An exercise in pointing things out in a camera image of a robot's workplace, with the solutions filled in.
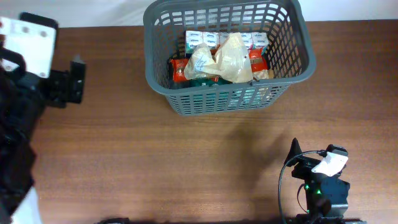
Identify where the tan packet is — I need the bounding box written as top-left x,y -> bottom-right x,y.
184,32 -> 253,83

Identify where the spaghetti pasta packet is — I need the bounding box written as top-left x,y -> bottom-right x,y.
170,49 -> 269,83

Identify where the green Nescafe coffee bag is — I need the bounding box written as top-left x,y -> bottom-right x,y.
190,77 -> 231,87

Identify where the colourful tissue multipack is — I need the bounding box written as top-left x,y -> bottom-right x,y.
185,30 -> 270,58

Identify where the mint green wipes packet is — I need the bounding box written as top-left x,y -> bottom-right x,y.
231,89 -> 257,105

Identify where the white brown snack packet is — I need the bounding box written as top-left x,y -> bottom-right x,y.
253,70 -> 274,81

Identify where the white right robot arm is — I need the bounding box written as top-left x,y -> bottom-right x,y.
277,138 -> 364,224

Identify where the dark grey plastic basket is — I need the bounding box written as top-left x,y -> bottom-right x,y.
143,0 -> 316,115

